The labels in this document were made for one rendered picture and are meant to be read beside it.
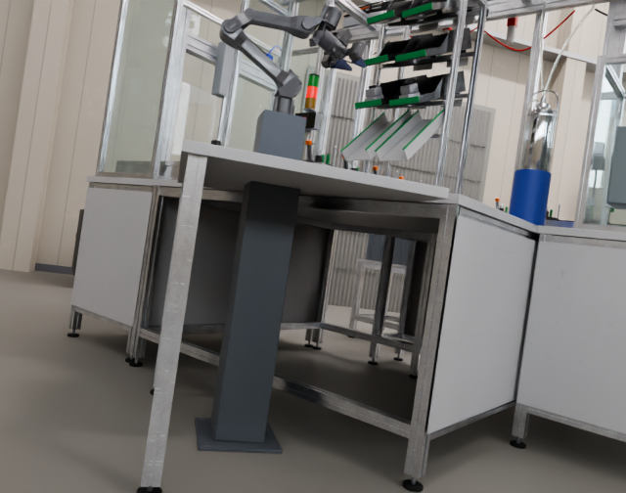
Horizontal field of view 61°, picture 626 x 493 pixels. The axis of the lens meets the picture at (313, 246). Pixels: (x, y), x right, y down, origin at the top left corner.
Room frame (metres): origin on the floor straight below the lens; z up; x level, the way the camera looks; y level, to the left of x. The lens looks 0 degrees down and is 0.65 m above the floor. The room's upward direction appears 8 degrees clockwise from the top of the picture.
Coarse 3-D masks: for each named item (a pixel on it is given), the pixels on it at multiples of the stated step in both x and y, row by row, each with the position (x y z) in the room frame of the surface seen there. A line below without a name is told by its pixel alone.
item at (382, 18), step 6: (414, 0) 1.97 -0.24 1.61; (420, 0) 1.99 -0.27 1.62; (390, 6) 2.08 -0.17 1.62; (396, 6) 2.10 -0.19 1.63; (402, 6) 2.12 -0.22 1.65; (408, 6) 2.14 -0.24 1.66; (414, 6) 1.98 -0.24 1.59; (390, 12) 1.92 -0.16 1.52; (396, 12) 1.92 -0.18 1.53; (372, 18) 1.98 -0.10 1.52; (378, 18) 1.96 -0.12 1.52; (384, 18) 1.94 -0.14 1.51; (390, 18) 1.92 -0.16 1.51; (396, 18) 1.96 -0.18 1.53; (402, 18) 2.00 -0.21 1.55; (414, 18) 2.09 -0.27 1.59
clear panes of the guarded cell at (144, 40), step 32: (128, 0) 2.84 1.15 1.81; (160, 0) 2.65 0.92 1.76; (128, 32) 2.81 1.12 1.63; (160, 32) 2.62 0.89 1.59; (192, 32) 3.22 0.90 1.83; (128, 64) 2.78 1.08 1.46; (160, 64) 2.60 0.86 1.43; (192, 64) 3.25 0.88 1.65; (128, 96) 2.76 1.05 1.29; (192, 96) 3.27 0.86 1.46; (128, 128) 2.73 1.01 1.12; (192, 128) 3.30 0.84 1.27; (320, 128) 3.53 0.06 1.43; (128, 160) 2.70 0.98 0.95
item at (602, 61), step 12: (600, 60) 2.09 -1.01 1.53; (612, 60) 2.06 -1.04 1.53; (624, 60) 2.04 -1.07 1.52; (600, 72) 2.09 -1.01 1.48; (600, 84) 2.08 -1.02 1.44; (600, 96) 2.08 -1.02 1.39; (588, 132) 2.09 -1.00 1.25; (588, 144) 2.09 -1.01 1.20; (588, 156) 2.09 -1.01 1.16; (588, 168) 2.08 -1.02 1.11; (588, 180) 2.08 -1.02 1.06; (576, 204) 2.10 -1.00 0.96; (576, 216) 2.09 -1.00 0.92; (576, 228) 2.09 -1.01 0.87; (588, 228) 2.07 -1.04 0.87; (600, 228) 2.04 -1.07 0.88; (612, 228) 2.01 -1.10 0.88; (624, 228) 1.99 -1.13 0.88
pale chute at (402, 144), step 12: (444, 108) 1.91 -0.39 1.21; (408, 120) 1.97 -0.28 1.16; (420, 120) 2.02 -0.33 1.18; (432, 120) 1.87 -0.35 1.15; (396, 132) 1.94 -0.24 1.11; (408, 132) 1.98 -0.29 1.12; (420, 132) 1.83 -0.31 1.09; (432, 132) 1.87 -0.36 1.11; (384, 144) 1.91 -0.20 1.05; (396, 144) 1.94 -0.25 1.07; (408, 144) 1.79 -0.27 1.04; (420, 144) 1.84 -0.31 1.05; (384, 156) 1.91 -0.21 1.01; (396, 156) 1.86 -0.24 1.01; (408, 156) 1.80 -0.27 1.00
